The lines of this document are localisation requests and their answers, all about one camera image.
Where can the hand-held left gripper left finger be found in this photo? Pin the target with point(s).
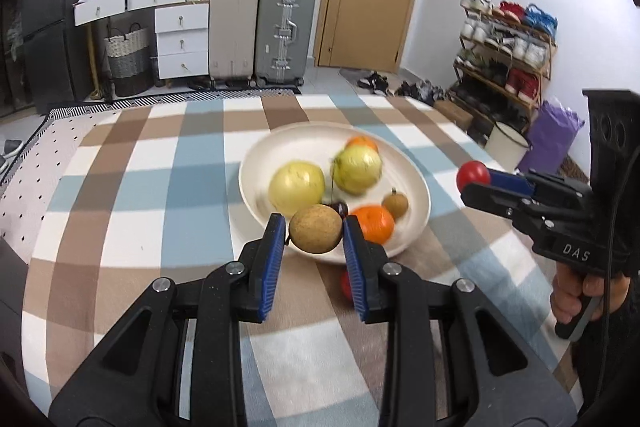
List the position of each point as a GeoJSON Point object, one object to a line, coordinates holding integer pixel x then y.
{"type": "Point", "coordinates": [270, 267]}

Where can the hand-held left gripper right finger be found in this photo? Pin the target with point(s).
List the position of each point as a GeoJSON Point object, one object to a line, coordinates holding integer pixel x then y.
{"type": "Point", "coordinates": [356, 272]}

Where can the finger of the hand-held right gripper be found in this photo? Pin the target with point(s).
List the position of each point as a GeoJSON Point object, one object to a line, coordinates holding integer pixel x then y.
{"type": "Point", "coordinates": [495, 202]}
{"type": "Point", "coordinates": [510, 183]}

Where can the red cherry tomato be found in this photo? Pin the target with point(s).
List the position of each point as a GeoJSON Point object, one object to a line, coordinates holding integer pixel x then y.
{"type": "Point", "coordinates": [346, 284]}
{"type": "Point", "coordinates": [474, 173]}

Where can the large orange tangerine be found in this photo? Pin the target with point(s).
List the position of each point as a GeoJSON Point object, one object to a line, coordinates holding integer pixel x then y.
{"type": "Point", "coordinates": [372, 223]}

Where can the dark cherry with stem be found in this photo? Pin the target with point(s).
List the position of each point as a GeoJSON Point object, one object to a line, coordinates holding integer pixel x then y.
{"type": "Point", "coordinates": [341, 208]}

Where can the brown longan with stalk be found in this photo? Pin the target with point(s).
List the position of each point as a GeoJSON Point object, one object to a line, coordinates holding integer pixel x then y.
{"type": "Point", "coordinates": [395, 204]}

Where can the yellow round fruit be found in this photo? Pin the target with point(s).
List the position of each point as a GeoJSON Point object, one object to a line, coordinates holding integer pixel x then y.
{"type": "Point", "coordinates": [296, 188]}

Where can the green speckled guava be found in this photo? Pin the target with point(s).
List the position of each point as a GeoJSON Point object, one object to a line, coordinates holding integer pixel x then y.
{"type": "Point", "coordinates": [357, 169]}

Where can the cream round plate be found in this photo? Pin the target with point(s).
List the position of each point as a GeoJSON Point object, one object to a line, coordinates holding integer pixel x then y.
{"type": "Point", "coordinates": [280, 147]}

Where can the small orange tangerine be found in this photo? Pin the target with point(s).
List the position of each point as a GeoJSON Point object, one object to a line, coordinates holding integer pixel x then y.
{"type": "Point", "coordinates": [363, 143]}

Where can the person's right forearm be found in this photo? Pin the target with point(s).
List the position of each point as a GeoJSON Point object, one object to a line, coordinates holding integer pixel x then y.
{"type": "Point", "coordinates": [615, 347]}

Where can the person's right hand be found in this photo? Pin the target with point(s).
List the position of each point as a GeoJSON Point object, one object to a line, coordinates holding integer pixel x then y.
{"type": "Point", "coordinates": [565, 297]}

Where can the white bucket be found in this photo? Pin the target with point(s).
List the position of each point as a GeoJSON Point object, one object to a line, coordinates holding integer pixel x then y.
{"type": "Point", "coordinates": [505, 144]}

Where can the brown patterned doormat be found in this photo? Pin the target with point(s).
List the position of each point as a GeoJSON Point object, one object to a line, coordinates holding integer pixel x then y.
{"type": "Point", "coordinates": [574, 167]}

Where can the purple bag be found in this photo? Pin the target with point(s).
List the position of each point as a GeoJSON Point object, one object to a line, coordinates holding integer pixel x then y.
{"type": "Point", "coordinates": [550, 142]}

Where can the brown cardboard box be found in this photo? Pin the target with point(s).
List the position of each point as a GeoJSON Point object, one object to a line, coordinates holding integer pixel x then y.
{"type": "Point", "coordinates": [454, 114]}

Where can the pile of dark shoes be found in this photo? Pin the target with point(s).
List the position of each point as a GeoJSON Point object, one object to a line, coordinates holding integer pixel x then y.
{"type": "Point", "coordinates": [415, 89]}

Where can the silver suitcase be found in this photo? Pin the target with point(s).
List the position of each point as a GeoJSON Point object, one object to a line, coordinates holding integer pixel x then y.
{"type": "Point", "coordinates": [285, 32]}

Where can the white drawer cabinet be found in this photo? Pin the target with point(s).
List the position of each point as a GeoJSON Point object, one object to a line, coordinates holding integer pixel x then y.
{"type": "Point", "coordinates": [182, 47]}

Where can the beige suitcase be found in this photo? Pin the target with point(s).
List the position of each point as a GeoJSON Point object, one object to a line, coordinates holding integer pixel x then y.
{"type": "Point", "coordinates": [232, 32]}

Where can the woven laundry basket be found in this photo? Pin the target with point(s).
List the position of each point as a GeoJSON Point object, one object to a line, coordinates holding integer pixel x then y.
{"type": "Point", "coordinates": [129, 62]}

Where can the grey slipper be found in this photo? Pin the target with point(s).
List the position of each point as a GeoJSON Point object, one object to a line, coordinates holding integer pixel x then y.
{"type": "Point", "coordinates": [11, 147]}

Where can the black refrigerator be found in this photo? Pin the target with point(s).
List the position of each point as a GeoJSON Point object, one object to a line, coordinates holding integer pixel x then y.
{"type": "Point", "coordinates": [60, 17]}

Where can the dark glass cabinet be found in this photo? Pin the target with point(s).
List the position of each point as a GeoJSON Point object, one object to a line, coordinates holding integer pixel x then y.
{"type": "Point", "coordinates": [12, 32]}

